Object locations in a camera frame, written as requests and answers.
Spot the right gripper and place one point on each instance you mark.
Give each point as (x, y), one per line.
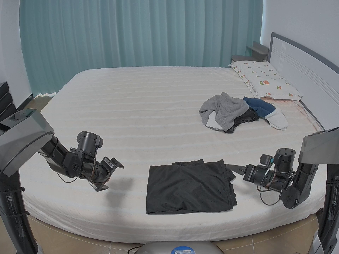
(257, 175)

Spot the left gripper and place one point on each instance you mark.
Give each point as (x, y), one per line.
(102, 175)

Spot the black T-shirt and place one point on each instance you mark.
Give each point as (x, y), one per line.
(190, 189)

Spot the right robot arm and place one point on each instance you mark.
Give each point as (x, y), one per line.
(304, 178)

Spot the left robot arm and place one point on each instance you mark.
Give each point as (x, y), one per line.
(23, 136)

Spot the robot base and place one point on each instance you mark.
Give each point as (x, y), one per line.
(180, 249)

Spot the pile of clothes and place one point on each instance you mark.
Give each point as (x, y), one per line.
(225, 110)

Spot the bed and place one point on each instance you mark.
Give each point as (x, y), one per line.
(145, 110)

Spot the white printed pillow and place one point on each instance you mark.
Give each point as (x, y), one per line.
(264, 78)

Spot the grey bedside table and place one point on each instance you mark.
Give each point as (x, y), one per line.
(253, 51)

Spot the black chest of drawers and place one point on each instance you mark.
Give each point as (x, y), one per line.
(6, 99)

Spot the blue-green curtain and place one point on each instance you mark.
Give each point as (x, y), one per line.
(132, 22)

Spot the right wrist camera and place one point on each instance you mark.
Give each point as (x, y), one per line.
(266, 160)

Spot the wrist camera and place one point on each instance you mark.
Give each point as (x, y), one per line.
(266, 160)
(98, 141)

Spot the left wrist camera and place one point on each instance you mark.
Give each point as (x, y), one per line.
(98, 141)

